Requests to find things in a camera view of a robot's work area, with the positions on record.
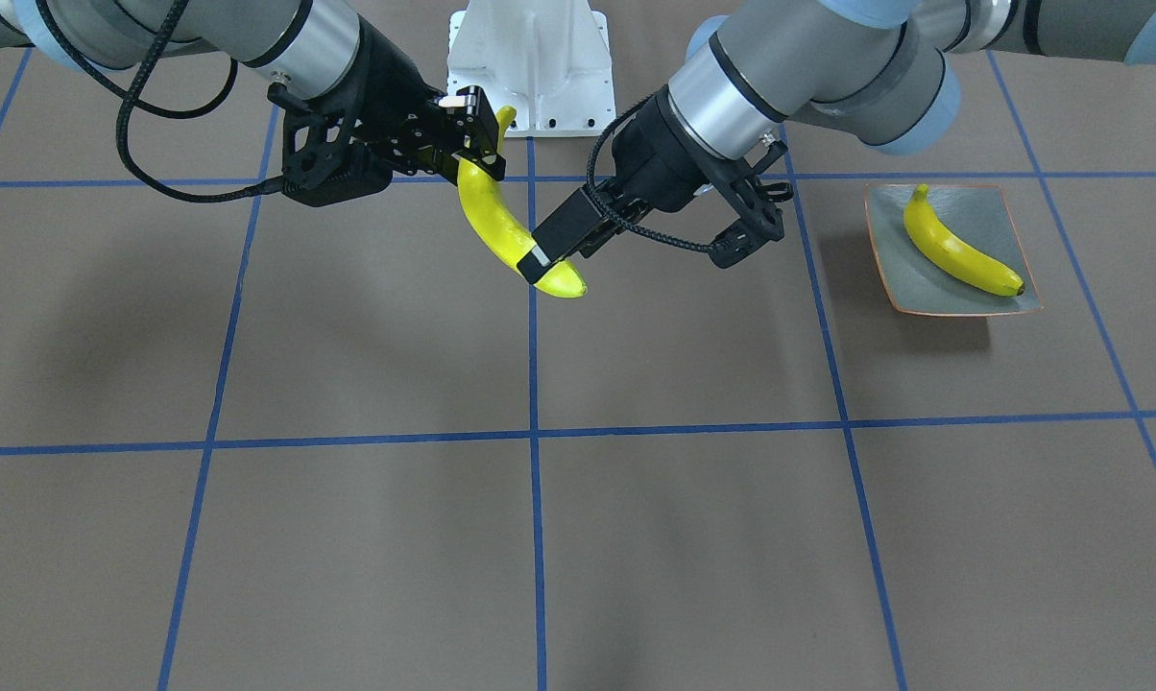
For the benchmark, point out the yellow banana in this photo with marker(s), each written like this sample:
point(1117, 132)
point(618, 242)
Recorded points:
point(953, 255)
point(505, 236)

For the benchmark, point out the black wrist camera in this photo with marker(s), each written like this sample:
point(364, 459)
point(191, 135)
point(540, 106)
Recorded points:
point(757, 205)
point(323, 161)

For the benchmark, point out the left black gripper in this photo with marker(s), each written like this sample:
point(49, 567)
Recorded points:
point(657, 161)

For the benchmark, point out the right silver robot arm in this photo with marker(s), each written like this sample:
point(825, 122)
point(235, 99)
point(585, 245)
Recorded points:
point(306, 44)

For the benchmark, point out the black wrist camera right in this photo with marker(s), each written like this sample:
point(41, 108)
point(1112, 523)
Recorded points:
point(323, 161)

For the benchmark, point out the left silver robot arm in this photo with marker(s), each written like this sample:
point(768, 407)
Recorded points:
point(876, 69)

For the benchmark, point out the grey square plate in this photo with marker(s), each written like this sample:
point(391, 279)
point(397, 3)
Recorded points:
point(979, 215)

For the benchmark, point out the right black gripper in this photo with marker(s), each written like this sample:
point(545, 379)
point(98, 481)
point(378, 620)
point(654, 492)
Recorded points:
point(383, 84)

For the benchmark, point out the white pedestal column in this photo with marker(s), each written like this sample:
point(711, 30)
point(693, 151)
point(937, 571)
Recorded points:
point(549, 60)

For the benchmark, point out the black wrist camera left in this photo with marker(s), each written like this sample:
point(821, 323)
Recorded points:
point(757, 205)

